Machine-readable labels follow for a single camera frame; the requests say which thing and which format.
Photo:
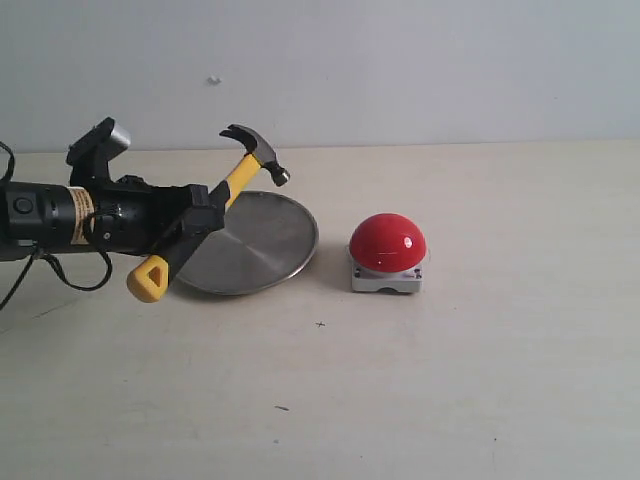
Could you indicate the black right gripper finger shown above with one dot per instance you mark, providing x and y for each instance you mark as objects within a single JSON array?
[{"x": 208, "y": 205}]

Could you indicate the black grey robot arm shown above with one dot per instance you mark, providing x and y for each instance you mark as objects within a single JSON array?
[{"x": 49, "y": 217}]

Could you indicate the yellow black claw hammer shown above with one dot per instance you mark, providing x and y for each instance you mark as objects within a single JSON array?
[{"x": 149, "y": 281}]

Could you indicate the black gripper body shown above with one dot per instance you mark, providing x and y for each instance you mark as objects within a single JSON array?
[{"x": 132, "y": 216}]

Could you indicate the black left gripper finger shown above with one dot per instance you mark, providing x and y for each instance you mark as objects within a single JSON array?
[{"x": 193, "y": 228}]

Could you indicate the red dome push button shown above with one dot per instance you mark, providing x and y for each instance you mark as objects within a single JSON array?
[{"x": 387, "y": 252}]

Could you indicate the round stainless steel plate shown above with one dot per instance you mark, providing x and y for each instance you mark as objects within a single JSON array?
[{"x": 267, "y": 239}]

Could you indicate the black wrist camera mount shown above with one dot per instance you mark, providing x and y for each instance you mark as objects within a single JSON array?
[{"x": 89, "y": 156}]

